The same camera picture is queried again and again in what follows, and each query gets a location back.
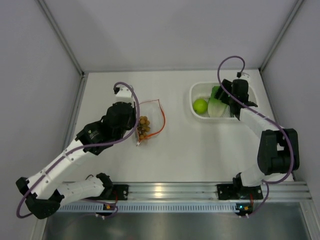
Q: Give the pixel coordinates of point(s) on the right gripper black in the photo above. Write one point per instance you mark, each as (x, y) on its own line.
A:
(227, 85)

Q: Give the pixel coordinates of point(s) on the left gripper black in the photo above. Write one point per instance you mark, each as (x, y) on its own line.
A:
(133, 113)

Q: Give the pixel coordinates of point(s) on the green fake lettuce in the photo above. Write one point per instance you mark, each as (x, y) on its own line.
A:
(215, 108)

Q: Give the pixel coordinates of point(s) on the green fake apple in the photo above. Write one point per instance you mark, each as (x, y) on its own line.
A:
(200, 106)

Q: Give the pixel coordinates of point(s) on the brown fake longan bunch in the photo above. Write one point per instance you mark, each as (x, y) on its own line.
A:
(143, 128)

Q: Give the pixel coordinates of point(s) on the clear zip bag orange seal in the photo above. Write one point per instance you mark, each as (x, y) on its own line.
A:
(156, 115)

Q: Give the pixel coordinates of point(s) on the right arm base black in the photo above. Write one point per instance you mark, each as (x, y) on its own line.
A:
(226, 191)

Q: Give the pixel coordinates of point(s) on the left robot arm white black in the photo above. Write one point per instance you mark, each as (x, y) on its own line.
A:
(45, 192)

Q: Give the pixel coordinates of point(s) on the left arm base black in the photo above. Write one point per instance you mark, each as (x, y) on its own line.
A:
(119, 192)

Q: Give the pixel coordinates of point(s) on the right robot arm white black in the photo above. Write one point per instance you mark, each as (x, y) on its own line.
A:
(278, 149)

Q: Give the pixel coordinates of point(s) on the white perforated plastic basket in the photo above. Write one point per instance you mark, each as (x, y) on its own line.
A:
(203, 90)

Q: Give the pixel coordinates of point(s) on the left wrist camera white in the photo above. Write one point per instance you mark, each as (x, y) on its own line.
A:
(122, 93)

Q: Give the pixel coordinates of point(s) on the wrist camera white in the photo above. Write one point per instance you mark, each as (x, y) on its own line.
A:
(122, 93)
(243, 75)

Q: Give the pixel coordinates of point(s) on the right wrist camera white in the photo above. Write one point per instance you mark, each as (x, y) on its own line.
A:
(243, 75)

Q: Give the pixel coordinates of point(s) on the slotted grey cable duct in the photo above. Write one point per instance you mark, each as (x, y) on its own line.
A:
(157, 207)

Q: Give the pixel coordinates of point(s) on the left aluminium frame post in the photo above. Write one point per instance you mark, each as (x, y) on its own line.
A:
(60, 35)

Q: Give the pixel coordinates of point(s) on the aluminium frame post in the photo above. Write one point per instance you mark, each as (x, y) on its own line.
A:
(60, 35)
(284, 27)

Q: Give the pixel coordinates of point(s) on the right aluminium frame post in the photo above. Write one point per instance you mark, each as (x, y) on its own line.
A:
(284, 27)

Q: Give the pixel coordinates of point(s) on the aluminium mounting rail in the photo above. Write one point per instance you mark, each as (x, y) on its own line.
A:
(288, 191)

